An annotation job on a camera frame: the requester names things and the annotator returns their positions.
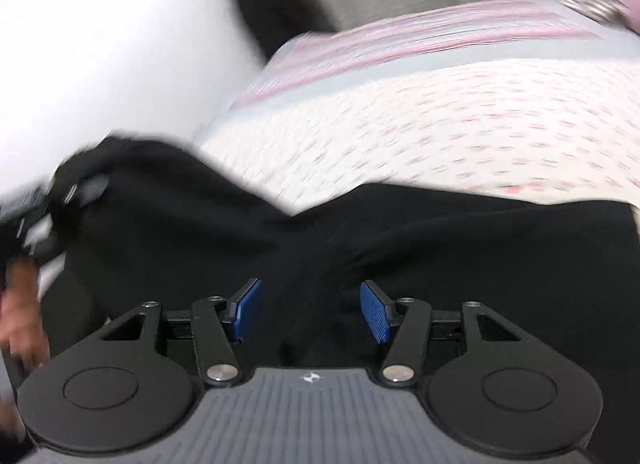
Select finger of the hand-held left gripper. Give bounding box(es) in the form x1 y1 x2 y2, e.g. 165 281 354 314
61 173 111 207

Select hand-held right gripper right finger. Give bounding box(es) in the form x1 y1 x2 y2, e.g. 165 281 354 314
360 279 522 388

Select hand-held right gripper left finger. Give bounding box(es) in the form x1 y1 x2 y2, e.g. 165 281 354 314
101 278 264 388

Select black pants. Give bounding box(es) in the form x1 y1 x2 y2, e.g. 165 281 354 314
39 131 640 450

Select person's left hand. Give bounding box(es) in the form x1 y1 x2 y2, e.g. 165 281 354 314
0 259 52 371

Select cherry print bed sheet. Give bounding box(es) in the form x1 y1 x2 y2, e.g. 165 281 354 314
200 58 640 217

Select grey bed cover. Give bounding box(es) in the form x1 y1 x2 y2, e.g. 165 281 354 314
192 36 623 145

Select pink striped cloth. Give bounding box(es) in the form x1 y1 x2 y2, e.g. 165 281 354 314
230 0 608 109

